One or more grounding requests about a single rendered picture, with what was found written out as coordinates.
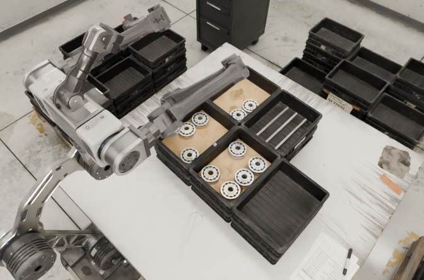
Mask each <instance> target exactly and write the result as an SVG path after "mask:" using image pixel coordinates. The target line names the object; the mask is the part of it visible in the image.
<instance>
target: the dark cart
mask: <svg viewBox="0 0 424 280"><path fill-rule="evenodd" d="M269 2H270V0H196V31H197V41H198V42H199V43H201V45H202V46H201V49H202V50H203V51H206V50H207V49H208V48H209V49H211V50H213V51H215V50H216V49H217V48H219V47H220V46H222V45H223V44H224V43H226V42H228V43H229V44H231V45H232V46H234V47H236V48H238V49H239V50H244V49H245V48H246V47H247V46H248V45H250V44H251V43H253V44H256V43H257V42H258V40H259V37H260V36H261V35H263V34H264V32H265V27H266V20H267V17H268V9H269Z"/></svg>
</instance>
